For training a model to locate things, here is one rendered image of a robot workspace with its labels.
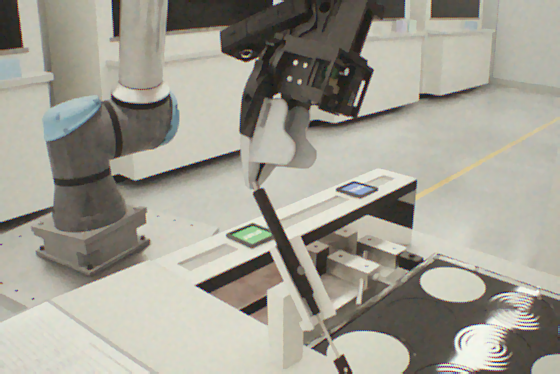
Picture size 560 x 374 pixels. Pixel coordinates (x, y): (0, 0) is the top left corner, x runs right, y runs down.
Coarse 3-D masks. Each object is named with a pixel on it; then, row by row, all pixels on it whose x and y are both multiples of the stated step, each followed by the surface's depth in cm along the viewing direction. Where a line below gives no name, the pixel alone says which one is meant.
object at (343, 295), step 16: (384, 272) 87; (400, 272) 89; (336, 288) 82; (352, 288) 82; (368, 288) 83; (384, 288) 86; (304, 304) 78; (336, 304) 78; (352, 304) 80; (336, 320) 78; (304, 336) 73
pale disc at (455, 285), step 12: (432, 276) 81; (444, 276) 81; (456, 276) 81; (468, 276) 81; (432, 288) 78; (444, 288) 78; (456, 288) 78; (468, 288) 78; (480, 288) 77; (456, 300) 75; (468, 300) 75
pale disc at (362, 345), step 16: (352, 336) 67; (368, 336) 67; (384, 336) 67; (352, 352) 64; (368, 352) 64; (384, 352) 64; (400, 352) 64; (352, 368) 61; (368, 368) 61; (384, 368) 61; (400, 368) 61
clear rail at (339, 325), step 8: (432, 256) 87; (424, 264) 85; (408, 272) 82; (416, 272) 83; (400, 280) 80; (408, 280) 81; (392, 288) 78; (384, 296) 76; (368, 304) 74; (352, 312) 72; (360, 312) 72; (344, 320) 70; (352, 320) 71; (336, 328) 69; (320, 336) 67; (304, 344) 65; (312, 344) 66
